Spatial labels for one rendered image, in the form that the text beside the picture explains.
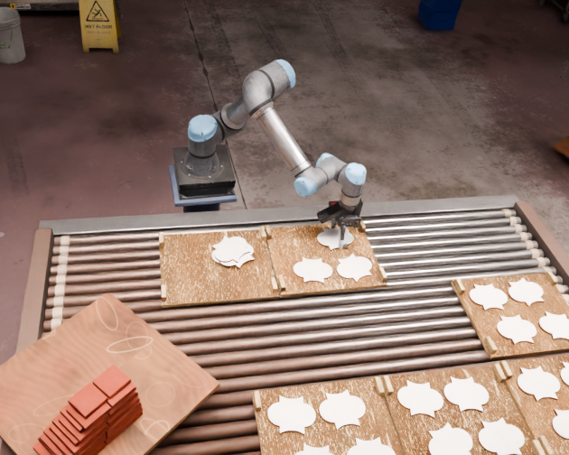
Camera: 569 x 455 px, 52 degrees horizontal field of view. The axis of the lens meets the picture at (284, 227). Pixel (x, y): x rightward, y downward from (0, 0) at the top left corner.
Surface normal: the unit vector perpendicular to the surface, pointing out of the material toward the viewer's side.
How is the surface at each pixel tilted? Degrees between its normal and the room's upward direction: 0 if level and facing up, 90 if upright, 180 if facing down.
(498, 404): 0
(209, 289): 0
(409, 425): 0
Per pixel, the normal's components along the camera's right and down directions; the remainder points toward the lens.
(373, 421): 0.10, -0.72
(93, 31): 0.19, 0.52
